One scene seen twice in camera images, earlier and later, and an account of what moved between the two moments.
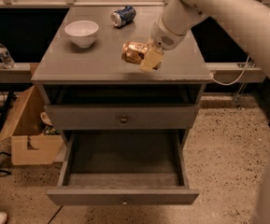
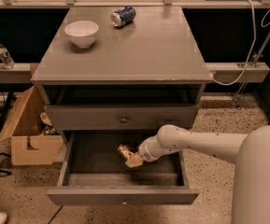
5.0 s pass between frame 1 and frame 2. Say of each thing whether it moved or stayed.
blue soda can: stayed
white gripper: moved
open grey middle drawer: stayed
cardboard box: stayed
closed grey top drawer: stayed
